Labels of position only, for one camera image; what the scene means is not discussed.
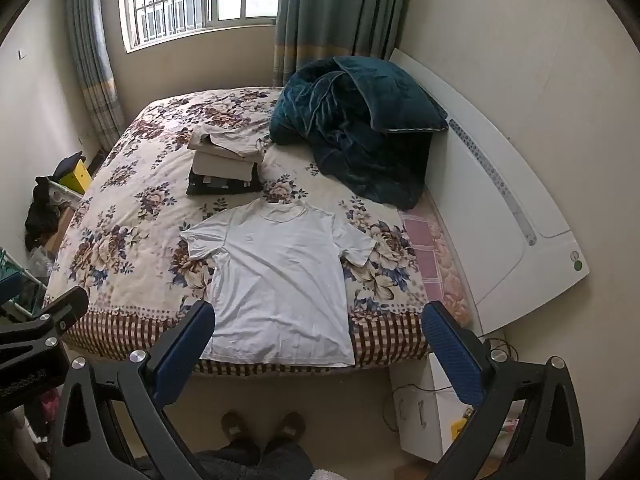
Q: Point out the dark folded garment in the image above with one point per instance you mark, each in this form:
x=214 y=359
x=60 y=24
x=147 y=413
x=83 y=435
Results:
x=220 y=186

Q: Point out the barred window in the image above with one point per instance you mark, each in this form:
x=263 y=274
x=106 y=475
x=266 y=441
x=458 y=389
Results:
x=200 y=0

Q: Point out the white t-shirt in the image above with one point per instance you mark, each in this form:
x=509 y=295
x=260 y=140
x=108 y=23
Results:
x=280 y=280

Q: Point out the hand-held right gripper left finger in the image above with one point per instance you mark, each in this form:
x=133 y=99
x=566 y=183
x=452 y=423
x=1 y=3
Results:
x=184 y=347

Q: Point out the floral blanket with checkered border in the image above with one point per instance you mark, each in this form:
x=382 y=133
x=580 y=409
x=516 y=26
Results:
x=135 y=240

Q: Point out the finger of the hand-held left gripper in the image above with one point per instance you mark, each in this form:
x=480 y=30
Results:
x=9 y=287
x=60 y=310

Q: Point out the green rack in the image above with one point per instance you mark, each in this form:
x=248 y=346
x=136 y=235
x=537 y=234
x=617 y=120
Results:
x=25 y=280

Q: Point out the dark teal quilt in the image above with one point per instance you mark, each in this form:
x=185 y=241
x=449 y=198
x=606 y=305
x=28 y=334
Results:
x=350 y=165

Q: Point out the pile of dark clothes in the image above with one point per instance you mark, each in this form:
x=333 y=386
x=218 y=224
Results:
x=42 y=210

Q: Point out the small yellow packet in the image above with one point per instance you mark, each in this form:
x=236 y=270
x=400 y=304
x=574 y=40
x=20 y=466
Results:
x=459 y=429

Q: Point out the beige folded shirt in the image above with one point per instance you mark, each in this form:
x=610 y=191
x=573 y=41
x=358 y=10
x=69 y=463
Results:
x=225 y=140

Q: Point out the white nightstand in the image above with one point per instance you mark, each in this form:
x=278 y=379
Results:
x=425 y=410

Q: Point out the pink mattress pad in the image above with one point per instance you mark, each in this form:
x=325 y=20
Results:
x=425 y=250

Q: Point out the white headboard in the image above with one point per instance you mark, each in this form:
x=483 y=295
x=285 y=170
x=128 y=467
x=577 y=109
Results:
x=500 y=240

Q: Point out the brown slipper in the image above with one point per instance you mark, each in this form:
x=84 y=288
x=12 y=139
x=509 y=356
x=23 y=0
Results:
x=289 y=426
x=232 y=425

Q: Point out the grey-green curtain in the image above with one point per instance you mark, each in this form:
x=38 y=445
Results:
x=340 y=10

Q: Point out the yellow box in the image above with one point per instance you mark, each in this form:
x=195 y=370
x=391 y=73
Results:
x=77 y=177

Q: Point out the dark teal pillow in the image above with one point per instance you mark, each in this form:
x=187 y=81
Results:
x=395 y=100

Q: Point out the plaid blue curtain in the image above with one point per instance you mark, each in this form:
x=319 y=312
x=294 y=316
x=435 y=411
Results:
x=95 y=60

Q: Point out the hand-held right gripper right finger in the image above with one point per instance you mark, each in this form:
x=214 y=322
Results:
x=450 y=355

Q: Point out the clear plastic bag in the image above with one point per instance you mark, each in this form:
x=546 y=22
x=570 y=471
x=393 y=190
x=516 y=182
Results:
x=41 y=262

